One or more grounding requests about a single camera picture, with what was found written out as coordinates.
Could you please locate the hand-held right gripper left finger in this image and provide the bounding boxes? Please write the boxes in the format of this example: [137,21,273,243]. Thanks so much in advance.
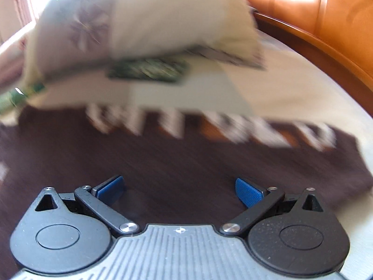
[35,175,140,237]

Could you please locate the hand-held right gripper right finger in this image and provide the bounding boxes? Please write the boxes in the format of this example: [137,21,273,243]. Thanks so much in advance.
[219,177,324,236]

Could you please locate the brown fuzzy lettered sweater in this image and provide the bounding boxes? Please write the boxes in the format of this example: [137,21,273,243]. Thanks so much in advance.
[0,103,373,269]

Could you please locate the dark green patterned phone case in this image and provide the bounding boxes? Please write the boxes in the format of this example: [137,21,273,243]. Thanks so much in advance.
[108,58,190,84]

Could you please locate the green glass bottle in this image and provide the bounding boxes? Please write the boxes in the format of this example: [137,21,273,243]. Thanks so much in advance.
[0,82,47,116]

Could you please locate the grey cloth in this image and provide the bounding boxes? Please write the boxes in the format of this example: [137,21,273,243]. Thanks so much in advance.
[189,45,266,70]

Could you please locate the pink floral quilt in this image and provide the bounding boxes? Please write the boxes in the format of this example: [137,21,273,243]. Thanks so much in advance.
[0,23,32,88]

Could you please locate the cream floral pillow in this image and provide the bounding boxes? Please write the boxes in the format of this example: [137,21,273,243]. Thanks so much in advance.
[22,0,267,79]

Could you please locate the orange wooden headboard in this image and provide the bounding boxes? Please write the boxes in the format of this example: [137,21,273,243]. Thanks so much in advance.
[242,0,373,108]

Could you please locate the pink curtain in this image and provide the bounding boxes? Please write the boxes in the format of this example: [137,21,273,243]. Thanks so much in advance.
[9,0,38,27]

